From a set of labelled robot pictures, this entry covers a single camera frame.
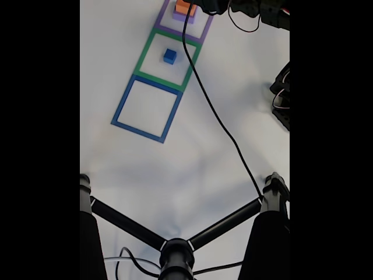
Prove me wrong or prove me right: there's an orange square block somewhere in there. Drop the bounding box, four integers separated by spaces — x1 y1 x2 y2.
175 0 199 15

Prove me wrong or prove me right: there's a purple square block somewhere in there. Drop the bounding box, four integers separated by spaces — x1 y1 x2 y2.
172 8 197 25

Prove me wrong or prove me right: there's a small blue cube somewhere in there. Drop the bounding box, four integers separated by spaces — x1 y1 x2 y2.
163 48 178 64

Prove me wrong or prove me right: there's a black tripod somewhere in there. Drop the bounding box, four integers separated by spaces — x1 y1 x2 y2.
80 171 290 280

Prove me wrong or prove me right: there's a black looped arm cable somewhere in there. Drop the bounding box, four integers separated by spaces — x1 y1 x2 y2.
227 5 261 33

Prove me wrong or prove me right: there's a long black camera cable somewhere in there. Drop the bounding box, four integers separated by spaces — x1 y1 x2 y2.
181 1 265 202

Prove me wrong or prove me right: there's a purple square frame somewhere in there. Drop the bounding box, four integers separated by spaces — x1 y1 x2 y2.
153 0 214 45

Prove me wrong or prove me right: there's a green square frame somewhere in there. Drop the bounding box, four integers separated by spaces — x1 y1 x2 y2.
133 28 202 92

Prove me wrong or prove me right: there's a blue square frame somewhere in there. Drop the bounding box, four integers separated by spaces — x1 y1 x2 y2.
110 74 184 144

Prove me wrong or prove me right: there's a straight black cable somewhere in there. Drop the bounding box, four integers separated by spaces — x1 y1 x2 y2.
192 261 243 277

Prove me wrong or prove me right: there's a curled black cable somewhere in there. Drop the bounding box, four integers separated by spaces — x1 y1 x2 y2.
115 247 161 278

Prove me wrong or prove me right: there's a white cable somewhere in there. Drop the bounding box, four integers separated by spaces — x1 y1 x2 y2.
103 256 161 269

